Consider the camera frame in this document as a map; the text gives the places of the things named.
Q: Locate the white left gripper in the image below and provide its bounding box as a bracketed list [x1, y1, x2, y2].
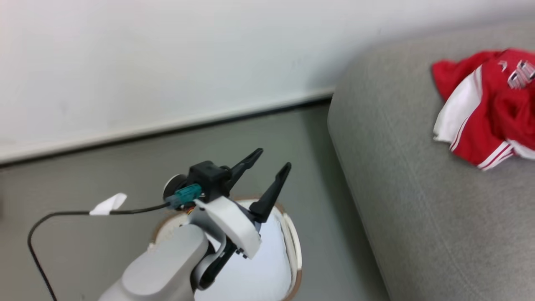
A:
[194, 148, 292, 260]

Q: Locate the red and white jersey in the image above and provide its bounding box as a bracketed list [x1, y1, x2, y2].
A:
[431, 48, 535, 171]

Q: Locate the white plastic laundry basket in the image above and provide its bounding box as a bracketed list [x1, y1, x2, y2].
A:
[150, 197, 303, 301]

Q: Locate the white and black baseboard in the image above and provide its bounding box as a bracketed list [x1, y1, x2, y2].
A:
[0, 86, 335, 168]

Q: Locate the grey fabric sofa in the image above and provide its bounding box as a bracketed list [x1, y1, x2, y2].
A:
[327, 21, 535, 301]

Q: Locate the teal cable connector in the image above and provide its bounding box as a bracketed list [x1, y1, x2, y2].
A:
[169, 183, 203, 209]

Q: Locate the white cable label tag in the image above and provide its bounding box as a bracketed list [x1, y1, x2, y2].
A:
[89, 192, 128, 216]

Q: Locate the thin black cable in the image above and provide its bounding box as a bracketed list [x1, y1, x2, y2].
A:
[27, 203, 172, 301]

